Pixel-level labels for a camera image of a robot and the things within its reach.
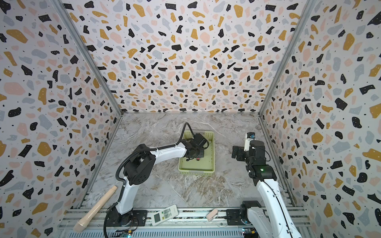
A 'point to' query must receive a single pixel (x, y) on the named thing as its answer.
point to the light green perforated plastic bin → (202, 166)
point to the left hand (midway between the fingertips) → (204, 153)
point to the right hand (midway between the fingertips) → (242, 147)
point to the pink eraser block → (212, 214)
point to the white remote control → (164, 214)
